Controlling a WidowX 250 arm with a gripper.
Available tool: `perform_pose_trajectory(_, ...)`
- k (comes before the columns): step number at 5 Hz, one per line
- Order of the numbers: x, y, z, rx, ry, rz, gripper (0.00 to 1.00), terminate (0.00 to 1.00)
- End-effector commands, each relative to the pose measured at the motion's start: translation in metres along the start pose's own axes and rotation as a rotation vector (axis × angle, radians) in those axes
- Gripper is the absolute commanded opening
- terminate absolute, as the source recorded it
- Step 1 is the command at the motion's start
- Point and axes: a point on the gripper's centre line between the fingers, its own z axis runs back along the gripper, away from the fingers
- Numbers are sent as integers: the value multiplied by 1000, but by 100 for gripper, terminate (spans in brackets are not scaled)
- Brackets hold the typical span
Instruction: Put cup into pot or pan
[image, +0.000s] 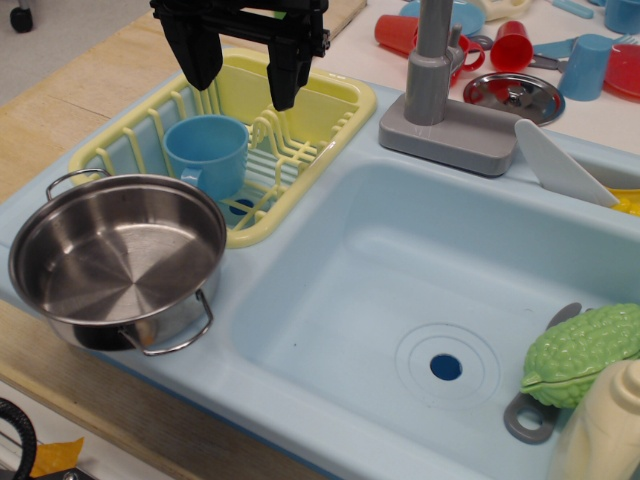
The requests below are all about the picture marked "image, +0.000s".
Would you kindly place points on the red cup upright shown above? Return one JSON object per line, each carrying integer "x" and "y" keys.
{"x": 512, "y": 50}

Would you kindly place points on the stainless steel pot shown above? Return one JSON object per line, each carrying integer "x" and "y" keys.
{"x": 125, "y": 262}

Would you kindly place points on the blue plastic cup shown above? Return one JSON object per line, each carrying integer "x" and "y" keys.
{"x": 209, "y": 152}

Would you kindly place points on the red mug with handle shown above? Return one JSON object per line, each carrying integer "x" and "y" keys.
{"x": 474, "y": 58}

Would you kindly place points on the cream plastic item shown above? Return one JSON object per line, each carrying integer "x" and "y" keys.
{"x": 503, "y": 9}

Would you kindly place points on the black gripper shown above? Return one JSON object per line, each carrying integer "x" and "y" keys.
{"x": 293, "y": 30}

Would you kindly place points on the blue cup top right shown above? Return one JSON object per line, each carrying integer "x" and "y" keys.
{"x": 622, "y": 16}

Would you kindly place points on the white plastic spatula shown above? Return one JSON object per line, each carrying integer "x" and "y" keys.
{"x": 556, "y": 170}

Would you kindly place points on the blue cup overturned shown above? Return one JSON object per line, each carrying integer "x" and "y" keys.
{"x": 584, "y": 74}

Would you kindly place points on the steel pot lid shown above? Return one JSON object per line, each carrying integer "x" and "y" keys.
{"x": 524, "y": 95}

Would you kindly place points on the orange tape piece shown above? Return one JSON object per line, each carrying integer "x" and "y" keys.
{"x": 54, "y": 458}

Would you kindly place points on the light blue toy sink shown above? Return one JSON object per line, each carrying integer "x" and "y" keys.
{"x": 380, "y": 332}

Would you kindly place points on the black caster wheel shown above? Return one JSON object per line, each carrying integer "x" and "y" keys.
{"x": 21, "y": 18}

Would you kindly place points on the green bitter melon toy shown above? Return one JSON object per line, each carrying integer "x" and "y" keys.
{"x": 562, "y": 364}

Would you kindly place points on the red cup left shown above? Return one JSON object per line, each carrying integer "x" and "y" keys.
{"x": 397, "y": 33}

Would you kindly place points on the cream plastic bottle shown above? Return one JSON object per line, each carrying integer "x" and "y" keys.
{"x": 601, "y": 438}

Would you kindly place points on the grey toy faucet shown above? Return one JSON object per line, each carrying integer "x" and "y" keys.
{"x": 426, "y": 123}

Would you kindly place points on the yellow toy item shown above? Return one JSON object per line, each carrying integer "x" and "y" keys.
{"x": 628, "y": 201}

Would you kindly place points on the yellow dish rack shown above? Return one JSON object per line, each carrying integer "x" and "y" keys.
{"x": 288, "y": 151}

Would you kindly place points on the blue plate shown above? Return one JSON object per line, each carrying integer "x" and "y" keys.
{"x": 469, "y": 16}

